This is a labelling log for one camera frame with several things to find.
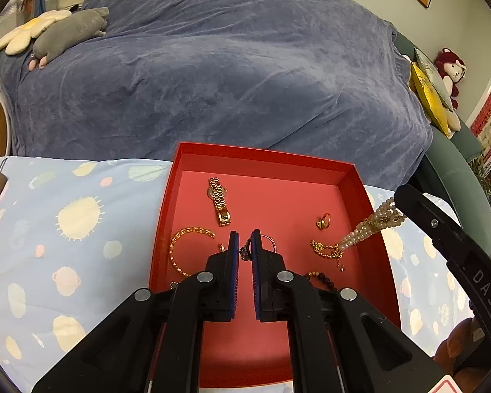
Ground silver gemstone ring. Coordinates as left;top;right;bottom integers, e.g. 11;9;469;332
239;233;279;261

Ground dark wooden bead bracelet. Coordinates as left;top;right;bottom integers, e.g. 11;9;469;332
304;270;340;294

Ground white pearl bracelet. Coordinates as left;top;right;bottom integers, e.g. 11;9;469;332
336;195;407;252

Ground red jewelry tray box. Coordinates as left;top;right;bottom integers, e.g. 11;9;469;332
148;141;402;390

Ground gold wrist watch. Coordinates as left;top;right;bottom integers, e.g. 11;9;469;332
207;177;231;227

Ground green armchair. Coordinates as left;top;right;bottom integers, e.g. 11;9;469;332
392;30;491;256

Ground blue planet print cloth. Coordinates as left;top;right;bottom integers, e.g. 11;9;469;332
0;155;476;393

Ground yellow satin pillow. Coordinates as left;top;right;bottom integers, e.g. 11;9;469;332
409;62;461;139

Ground blue blanket covered sofa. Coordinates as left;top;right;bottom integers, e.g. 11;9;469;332
0;0;433;190

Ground red monkey plush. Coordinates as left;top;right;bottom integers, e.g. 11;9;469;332
435;47;466;109

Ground grey satin pillow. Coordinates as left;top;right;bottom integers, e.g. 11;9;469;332
414;47;453;109

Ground grey plush toy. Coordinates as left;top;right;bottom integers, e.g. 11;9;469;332
28;7;110;71

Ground cream flower cushion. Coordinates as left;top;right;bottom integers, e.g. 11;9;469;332
0;10;71;56

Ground gold bangle bracelet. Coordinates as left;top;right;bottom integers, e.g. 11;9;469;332
168;225;217;279

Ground gold chain bracelet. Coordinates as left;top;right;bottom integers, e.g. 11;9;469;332
308;238;347;273

